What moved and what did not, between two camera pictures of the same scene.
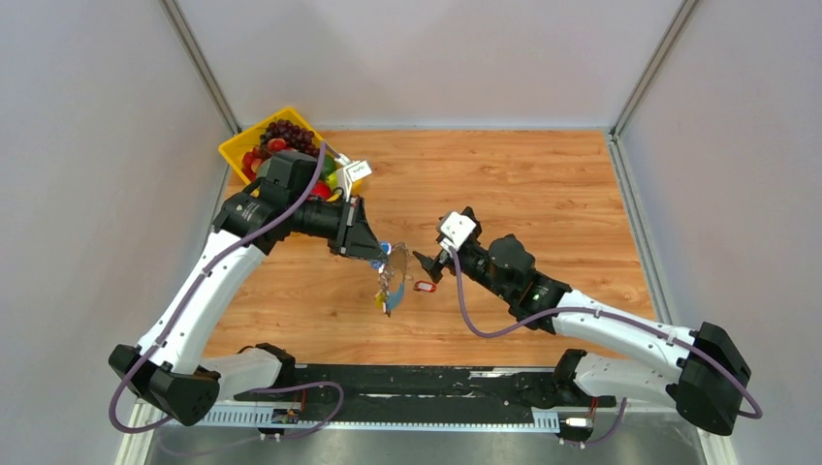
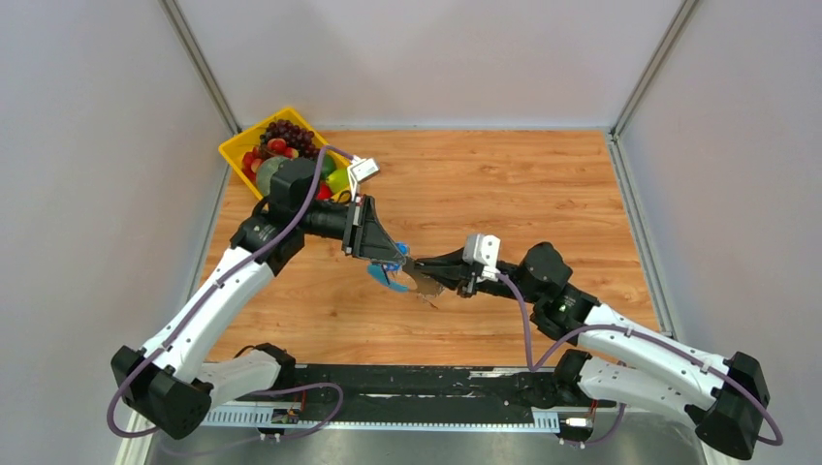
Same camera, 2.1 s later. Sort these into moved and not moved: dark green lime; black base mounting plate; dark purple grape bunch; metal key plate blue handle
Moved: metal key plate blue handle
Not moved: black base mounting plate; dark green lime; dark purple grape bunch
